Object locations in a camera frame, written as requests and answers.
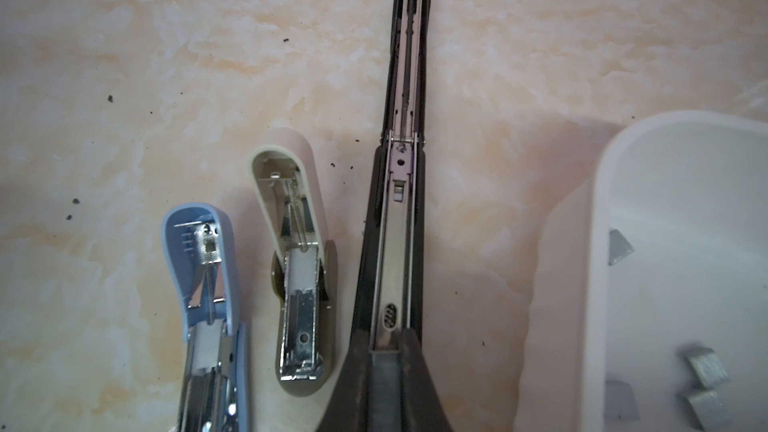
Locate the blue mini stapler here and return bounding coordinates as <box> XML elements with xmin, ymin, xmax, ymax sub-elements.
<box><xmin>162</xmin><ymin>202</ymin><xmax>250</xmax><ymax>431</ymax></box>

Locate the black stapler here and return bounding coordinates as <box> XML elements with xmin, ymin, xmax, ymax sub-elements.
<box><xmin>352</xmin><ymin>0</ymin><xmax>431</xmax><ymax>350</ymax></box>

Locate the white plastic bin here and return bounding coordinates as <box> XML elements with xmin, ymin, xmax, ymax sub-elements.
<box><xmin>513</xmin><ymin>111</ymin><xmax>767</xmax><ymax>431</ymax></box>

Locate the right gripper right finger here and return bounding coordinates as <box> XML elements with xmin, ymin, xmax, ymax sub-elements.
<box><xmin>400</xmin><ymin>328</ymin><xmax>452</xmax><ymax>432</ymax></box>

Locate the grey staple strip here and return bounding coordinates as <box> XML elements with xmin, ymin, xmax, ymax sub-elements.
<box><xmin>603</xmin><ymin>379</ymin><xmax>640</xmax><ymax>421</ymax></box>
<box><xmin>679</xmin><ymin>345</ymin><xmax>731</xmax><ymax>389</ymax></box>
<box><xmin>608</xmin><ymin>229</ymin><xmax>635</xmax><ymax>267</ymax></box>
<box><xmin>680</xmin><ymin>388</ymin><xmax>733</xmax><ymax>431</ymax></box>
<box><xmin>367</xmin><ymin>350</ymin><xmax>402</xmax><ymax>432</ymax></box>

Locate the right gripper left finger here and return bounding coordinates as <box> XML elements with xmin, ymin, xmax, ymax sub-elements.
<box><xmin>316</xmin><ymin>330</ymin><xmax>371</xmax><ymax>432</ymax></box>

